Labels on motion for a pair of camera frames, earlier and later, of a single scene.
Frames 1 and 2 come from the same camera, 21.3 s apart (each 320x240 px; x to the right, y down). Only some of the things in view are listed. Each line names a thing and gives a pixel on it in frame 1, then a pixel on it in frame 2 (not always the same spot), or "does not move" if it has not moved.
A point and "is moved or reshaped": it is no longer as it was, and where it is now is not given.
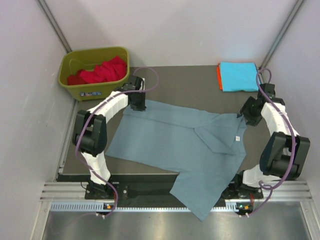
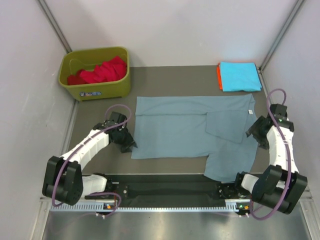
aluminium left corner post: (54, 25) does not move
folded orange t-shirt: (219, 76) does not move
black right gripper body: (250, 114) → (259, 134)
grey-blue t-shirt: (207, 151) is moved or reshaped
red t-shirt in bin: (114, 68) does not move
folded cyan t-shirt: (238, 76) does not move
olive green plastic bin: (91, 73) does not move
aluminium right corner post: (299, 4) does not move
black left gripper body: (139, 104) → (124, 139)
